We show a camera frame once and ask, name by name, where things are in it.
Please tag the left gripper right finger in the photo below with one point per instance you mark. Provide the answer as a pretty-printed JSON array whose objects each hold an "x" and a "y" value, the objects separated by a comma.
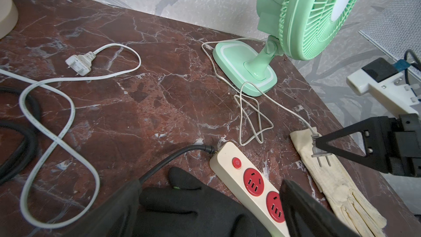
[{"x": 305, "y": 217}]

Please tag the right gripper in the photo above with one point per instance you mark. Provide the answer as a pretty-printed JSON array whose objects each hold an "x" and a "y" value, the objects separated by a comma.
[{"x": 384, "y": 144}]

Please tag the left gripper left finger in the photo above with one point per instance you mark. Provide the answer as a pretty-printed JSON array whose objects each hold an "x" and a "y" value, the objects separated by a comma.
[{"x": 114, "y": 218}]

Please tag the black work glove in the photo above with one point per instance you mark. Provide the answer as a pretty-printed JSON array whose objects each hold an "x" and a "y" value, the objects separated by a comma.
[{"x": 192, "y": 209}]

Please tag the beige red power strip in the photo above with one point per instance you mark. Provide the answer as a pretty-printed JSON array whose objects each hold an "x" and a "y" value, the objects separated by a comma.
[{"x": 250, "y": 187}]

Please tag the green desk fan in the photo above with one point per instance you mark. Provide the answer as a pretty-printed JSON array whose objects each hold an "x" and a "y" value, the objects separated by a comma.
[{"x": 299, "y": 29}]

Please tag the beige desk fan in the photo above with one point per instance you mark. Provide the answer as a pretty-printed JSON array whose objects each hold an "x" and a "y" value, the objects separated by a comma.
[{"x": 9, "y": 17}]

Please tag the cream leather glove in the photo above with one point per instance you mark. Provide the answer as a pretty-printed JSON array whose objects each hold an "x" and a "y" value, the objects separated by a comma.
[{"x": 345, "y": 199}]

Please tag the white mesh basket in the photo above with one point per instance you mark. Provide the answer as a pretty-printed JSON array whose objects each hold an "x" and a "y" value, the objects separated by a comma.
[{"x": 396, "y": 29}]

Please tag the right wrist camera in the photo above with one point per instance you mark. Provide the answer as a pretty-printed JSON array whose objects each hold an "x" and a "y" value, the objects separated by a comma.
[{"x": 386, "y": 83}]

